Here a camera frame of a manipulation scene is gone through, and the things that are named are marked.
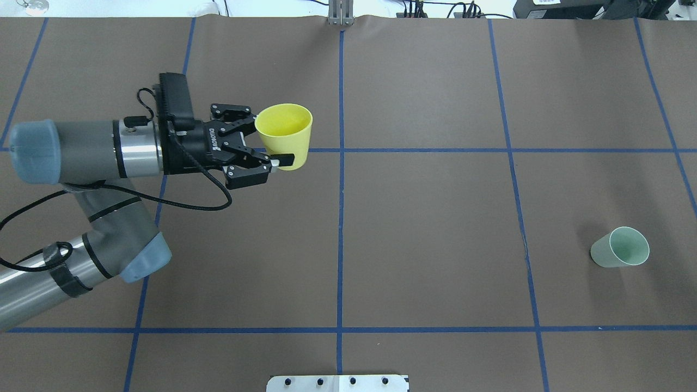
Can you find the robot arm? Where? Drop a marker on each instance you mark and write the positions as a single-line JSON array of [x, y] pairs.
[[95, 162]]

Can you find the green plastic cup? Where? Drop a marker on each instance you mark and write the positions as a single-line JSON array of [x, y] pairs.
[[623, 246]]

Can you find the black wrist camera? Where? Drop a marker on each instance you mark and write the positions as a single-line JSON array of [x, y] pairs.
[[174, 107]]

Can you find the white pedestal column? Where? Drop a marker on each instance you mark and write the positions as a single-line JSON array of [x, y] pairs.
[[390, 382]]

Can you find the yellow plastic cup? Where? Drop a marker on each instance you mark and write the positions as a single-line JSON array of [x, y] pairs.
[[286, 129]]

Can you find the brown paper table mat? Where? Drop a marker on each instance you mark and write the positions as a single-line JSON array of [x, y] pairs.
[[459, 173]]

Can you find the aluminium frame post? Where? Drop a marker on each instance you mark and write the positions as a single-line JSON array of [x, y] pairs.
[[340, 12]]

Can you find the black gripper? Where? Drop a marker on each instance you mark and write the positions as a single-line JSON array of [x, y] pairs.
[[191, 154]]

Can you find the black box with label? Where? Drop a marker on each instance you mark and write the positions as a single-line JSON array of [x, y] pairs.
[[559, 10]]

